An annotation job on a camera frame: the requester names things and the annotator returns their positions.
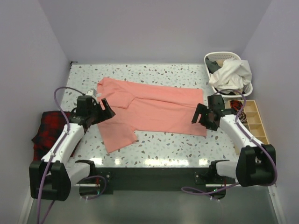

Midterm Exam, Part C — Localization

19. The wooden compartment tray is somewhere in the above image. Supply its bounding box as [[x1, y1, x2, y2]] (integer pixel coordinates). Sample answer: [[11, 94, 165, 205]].
[[225, 100, 269, 144]]

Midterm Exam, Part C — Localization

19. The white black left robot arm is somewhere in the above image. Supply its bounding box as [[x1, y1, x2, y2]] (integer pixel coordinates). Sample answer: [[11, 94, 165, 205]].
[[29, 95, 115, 201]]

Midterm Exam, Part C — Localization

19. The white perforated laundry basket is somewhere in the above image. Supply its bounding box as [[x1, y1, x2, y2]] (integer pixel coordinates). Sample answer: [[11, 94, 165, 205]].
[[204, 51, 253, 100]]

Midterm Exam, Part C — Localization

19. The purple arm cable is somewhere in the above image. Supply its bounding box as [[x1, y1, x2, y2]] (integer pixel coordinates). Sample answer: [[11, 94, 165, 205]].
[[36, 86, 108, 224], [181, 88, 278, 199]]

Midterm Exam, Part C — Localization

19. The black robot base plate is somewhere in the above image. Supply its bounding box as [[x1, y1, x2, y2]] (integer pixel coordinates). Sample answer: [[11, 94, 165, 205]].
[[79, 168, 235, 196]]

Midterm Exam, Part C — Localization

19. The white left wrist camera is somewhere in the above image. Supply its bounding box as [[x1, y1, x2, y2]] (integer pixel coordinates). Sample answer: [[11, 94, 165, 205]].
[[86, 89, 97, 97]]

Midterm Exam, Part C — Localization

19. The white garment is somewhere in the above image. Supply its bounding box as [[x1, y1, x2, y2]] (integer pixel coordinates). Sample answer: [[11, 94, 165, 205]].
[[208, 58, 253, 92]]

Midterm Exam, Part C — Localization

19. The pink t shirt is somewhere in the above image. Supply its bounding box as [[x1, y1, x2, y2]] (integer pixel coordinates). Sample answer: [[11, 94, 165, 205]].
[[97, 77, 207, 153]]

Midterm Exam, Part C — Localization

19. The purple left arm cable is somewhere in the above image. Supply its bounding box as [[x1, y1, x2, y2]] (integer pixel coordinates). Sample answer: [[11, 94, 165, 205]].
[[36, 86, 108, 224]]

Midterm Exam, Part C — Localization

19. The dark grey garment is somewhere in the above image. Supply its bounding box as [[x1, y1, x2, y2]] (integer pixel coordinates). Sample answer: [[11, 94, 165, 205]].
[[205, 58, 221, 74]]

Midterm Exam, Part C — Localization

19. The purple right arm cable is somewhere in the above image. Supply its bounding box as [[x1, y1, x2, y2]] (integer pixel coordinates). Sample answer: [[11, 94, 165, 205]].
[[181, 88, 278, 199]]

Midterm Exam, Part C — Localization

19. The red patterned rolled item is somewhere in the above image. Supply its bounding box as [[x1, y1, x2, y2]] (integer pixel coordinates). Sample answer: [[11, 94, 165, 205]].
[[229, 100, 243, 112]]

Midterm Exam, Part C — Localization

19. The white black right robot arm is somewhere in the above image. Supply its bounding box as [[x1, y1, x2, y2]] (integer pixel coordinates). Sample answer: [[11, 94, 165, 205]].
[[192, 95, 278, 187]]

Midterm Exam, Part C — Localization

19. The red black plaid shirt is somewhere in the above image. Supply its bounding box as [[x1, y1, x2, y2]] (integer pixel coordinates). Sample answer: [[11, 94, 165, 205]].
[[32, 111, 66, 161]]

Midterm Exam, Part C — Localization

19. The black white patterned rolled item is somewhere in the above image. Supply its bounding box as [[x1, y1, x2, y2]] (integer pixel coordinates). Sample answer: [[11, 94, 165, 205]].
[[238, 111, 248, 124]]

